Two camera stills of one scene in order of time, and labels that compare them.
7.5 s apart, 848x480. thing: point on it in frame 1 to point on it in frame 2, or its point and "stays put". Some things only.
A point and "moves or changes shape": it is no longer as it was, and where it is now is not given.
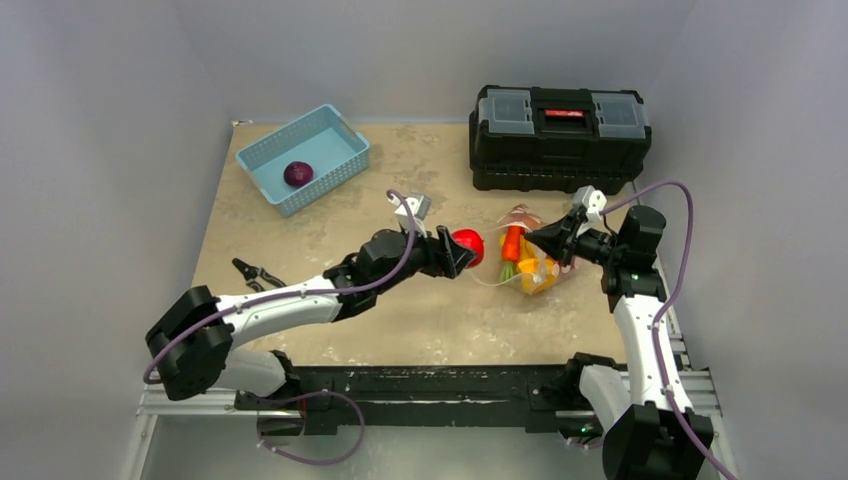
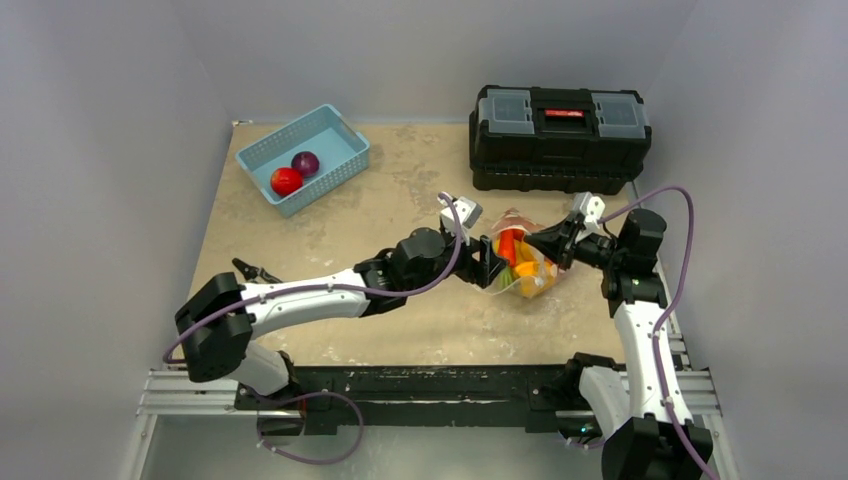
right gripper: (568, 234) stays put
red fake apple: (472, 240) moves or changes shape
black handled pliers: (251, 273) stays put
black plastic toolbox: (557, 140) stays put
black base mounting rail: (403, 400) stays put
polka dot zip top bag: (525, 267) stays put
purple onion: (298, 173) to (306, 162)
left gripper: (437, 262) to (487, 264)
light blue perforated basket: (307, 160) stays put
